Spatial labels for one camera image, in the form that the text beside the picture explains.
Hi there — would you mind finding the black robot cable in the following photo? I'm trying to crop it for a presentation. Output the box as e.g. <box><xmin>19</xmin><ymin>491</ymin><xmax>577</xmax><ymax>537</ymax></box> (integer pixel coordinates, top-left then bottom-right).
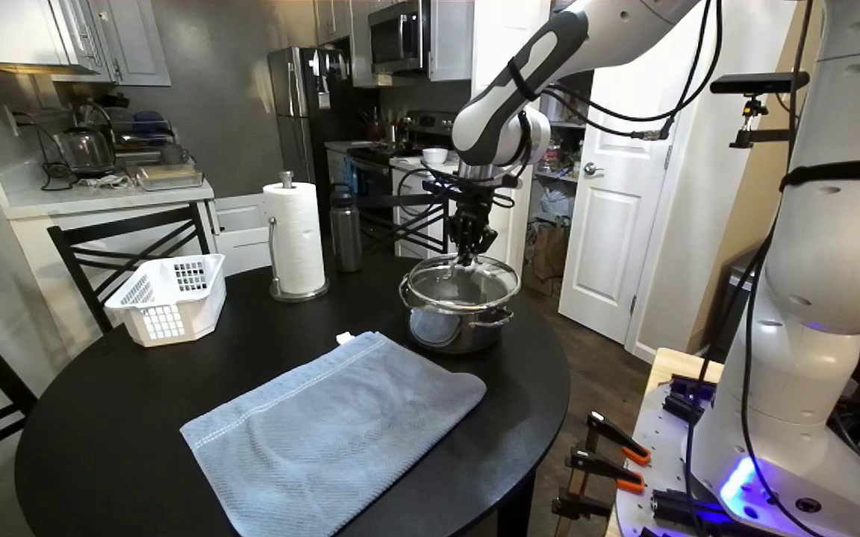
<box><xmin>547</xmin><ymin>0</ymin><xmax>726</xmax><ymax>142</ymax></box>

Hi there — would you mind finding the steel tumbler bottle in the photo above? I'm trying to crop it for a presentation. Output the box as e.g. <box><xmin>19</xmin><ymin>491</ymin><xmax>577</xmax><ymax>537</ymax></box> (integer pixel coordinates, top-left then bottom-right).
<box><xmin>329</xmin><ymin>182</ymin><xmax>368</xmax><ymax>278</ymax></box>

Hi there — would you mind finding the black camera on stand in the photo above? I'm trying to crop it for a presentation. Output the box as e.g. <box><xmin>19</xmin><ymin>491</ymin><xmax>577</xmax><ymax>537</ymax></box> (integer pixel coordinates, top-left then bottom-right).
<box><xmin>709</xmin><ymin>68</ymin><xmax>813</xmax><ymax>153</ymax></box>

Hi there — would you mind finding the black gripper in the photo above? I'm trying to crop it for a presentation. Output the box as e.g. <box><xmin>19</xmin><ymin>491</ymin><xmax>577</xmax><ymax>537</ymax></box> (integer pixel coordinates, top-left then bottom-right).
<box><xmin>444</xmin><ymin>177</ymin><xmax>504</xmax><ymax>269</ymax></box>

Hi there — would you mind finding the round glass pot lid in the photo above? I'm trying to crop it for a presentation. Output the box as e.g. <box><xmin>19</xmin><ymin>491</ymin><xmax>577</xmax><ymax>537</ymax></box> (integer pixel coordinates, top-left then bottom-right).
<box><xmin>393</xmin><ymin>254</ymin><xmax>523</xmax><ymax>312</ymax></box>

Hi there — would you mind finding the steel microwave oven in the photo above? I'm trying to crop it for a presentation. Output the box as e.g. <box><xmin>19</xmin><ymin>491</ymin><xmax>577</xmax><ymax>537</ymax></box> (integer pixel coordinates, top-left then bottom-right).
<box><xmin>364</xmin><ymin>0</ymin><xmax>434</xmax><ymax>77</ymax></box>

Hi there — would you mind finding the robot mounting platform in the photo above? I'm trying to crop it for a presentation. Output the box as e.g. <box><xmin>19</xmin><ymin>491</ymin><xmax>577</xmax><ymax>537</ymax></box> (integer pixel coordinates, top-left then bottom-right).
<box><xmin>604</xmin><ymin>342</ymin><xmax>860</xmax><ymax>537</ymax></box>

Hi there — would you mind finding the white panel door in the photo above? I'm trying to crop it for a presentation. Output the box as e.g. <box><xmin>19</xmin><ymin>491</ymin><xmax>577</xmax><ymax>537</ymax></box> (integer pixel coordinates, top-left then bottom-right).
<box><xmin>556</xmin><ymin>121</ymin><xmax>674</xmax><ymax>348</ymax></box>

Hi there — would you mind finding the white paper towel roll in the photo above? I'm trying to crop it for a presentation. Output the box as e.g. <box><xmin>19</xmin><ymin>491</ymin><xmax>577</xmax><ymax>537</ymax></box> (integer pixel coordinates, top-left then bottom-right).
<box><xmin>261</xmin><ymin>168</ymin><xmax>332</xmax><ymax>305</ymax></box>

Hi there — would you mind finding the blue cloth towel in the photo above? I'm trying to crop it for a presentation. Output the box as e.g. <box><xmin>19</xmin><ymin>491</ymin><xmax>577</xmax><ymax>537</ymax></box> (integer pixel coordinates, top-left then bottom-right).
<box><xmin>177</xmin><ymin>329</ymin><xmax>489</xmax><ymax>537</ymax></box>

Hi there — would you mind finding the black refrigerator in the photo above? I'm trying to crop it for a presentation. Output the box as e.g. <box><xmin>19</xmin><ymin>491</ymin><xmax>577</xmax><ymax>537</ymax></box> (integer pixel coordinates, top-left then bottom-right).
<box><xmin>267</xmin><ymin>36</ymin><xmax>377</xmax><ymax>188</ymax></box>

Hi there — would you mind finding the black coffee maker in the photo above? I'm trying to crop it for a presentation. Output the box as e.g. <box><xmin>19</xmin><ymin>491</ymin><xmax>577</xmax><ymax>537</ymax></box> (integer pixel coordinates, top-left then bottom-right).
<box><xmin>34</xmin><ymin>94</ymin><xmax>123</xmax><ymax>188</ymax></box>

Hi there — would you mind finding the white kitchen counter cabinet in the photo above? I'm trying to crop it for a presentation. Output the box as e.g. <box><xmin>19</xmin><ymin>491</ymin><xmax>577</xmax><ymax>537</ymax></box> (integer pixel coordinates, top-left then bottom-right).
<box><xmin>0</xmin><ymin>160</ymin><xmax>276</xmax><ymax>345</ymax></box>

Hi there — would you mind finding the stainless steel pot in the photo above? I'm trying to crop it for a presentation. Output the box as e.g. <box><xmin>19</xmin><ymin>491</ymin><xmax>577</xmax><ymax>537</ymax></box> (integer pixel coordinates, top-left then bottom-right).
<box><xmin>404</xmin><ymin>287</ymin><xmax>516</xmax><ymax>360</ymax></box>

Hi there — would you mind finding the white plastic basket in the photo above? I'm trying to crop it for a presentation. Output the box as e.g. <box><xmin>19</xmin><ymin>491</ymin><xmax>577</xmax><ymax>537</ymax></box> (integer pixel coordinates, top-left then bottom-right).
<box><xmin>102</xmin><ymin>251</ymin><xmax>229</xmax><ymax>351</ymax></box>

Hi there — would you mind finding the white upper kitchen cabinet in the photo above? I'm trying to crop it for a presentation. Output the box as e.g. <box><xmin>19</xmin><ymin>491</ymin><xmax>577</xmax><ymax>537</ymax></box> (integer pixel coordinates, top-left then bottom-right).
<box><xmin>0</xmin><ymin>0</ymin><xmax>173</xmax><ymax>89</ymax></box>

